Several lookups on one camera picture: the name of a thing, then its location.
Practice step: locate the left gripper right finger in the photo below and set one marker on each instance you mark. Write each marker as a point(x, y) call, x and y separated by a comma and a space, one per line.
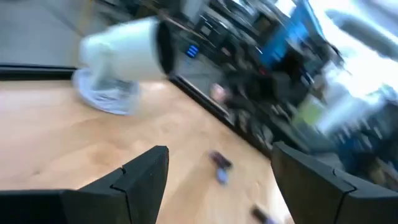
point(311, 193)

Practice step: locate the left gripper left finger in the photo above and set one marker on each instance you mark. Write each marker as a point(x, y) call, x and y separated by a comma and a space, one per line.
point(140, 186)

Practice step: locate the purple nail polish bottle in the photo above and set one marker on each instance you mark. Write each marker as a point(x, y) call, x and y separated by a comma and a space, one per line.
point(259, 214)

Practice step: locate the lavender nail polish bottle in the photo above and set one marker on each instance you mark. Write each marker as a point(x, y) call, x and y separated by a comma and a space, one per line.
point(221, 174)

